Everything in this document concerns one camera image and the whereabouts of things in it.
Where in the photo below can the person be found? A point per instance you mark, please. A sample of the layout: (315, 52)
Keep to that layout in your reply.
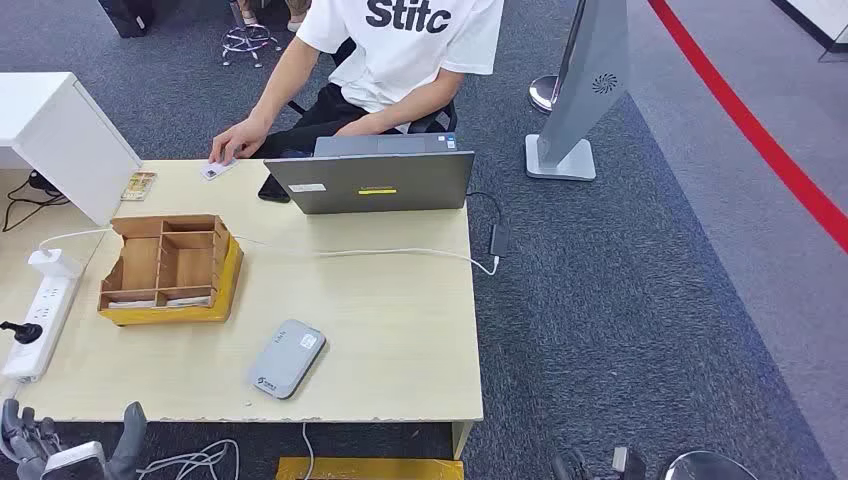
(397, 66)
(298, 13)

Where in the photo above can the white ID card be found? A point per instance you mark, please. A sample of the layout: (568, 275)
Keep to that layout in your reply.
(218, 170)

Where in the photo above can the black smartphone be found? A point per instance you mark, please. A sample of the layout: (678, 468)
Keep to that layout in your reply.
(272, 191)

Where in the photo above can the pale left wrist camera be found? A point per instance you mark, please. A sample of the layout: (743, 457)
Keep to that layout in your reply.
(76, 460)

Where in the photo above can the black right camera bracket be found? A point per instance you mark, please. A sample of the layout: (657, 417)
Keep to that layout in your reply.
(636, 467)

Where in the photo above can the black bag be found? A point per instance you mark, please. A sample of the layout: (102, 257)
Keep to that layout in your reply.
(126, 16)

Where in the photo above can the grey floor stand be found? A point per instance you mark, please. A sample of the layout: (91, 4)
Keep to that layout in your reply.
(586, 86)

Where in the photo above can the white panel black frame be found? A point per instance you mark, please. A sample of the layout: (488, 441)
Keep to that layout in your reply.
(821, 16)

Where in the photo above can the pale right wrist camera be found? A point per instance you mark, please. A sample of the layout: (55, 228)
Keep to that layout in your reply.
(620, 459)

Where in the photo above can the white power strip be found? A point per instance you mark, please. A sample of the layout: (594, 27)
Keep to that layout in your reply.
(40, 324)

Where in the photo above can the room key card stack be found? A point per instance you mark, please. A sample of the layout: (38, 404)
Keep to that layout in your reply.
(131, 305)
(189, 301)

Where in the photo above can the person's right forearm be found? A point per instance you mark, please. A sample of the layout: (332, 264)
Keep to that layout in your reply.
(278, 93)

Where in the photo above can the yellow box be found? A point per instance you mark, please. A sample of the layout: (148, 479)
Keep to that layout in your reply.
(371, 469)

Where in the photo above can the person's left hand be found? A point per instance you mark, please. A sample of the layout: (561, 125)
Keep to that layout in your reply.
(371, 126)

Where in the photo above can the grey laptop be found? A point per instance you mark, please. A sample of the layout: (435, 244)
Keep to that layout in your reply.
(371, 182)

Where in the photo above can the red floor tape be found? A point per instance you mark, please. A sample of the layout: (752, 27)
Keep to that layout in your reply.
(729, 99)

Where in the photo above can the white charger plug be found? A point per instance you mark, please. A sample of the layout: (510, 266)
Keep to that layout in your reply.
(54, 263)

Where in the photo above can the yellow tray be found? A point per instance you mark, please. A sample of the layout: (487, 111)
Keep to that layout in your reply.
(228, 281)

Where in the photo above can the round metal disc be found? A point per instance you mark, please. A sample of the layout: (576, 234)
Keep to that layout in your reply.
(709, 467)

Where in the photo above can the light wood desk leg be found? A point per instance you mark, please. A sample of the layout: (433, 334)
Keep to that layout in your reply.
(462, 438)

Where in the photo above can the chrome stool base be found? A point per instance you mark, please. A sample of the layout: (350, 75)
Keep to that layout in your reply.
(246, 36)

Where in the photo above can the black office chair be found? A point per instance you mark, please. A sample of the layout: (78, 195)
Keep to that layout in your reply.
(437, 122)

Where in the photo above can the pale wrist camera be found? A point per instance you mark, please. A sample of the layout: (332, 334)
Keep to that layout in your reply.
(76, 460)
(620, 459)

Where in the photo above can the round chrome base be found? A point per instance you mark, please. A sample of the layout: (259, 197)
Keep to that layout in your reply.
(542, 93)

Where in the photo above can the black power plug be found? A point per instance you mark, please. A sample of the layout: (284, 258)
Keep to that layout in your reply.
(23, 332)

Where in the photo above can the white cabinet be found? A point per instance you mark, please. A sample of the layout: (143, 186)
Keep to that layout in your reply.
(73, 146)

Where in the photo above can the grey card reader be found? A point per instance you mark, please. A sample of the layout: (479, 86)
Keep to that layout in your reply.
(286, 361)

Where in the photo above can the person's left forearm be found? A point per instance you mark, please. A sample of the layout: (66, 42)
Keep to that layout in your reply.
(417, 99)

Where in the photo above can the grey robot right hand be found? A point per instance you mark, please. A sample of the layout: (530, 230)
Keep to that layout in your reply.
(573, 467)

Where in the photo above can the person's right hand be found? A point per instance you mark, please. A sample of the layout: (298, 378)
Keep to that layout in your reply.
(238, 140)

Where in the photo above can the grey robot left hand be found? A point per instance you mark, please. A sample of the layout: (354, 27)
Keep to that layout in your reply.
(20, 437)

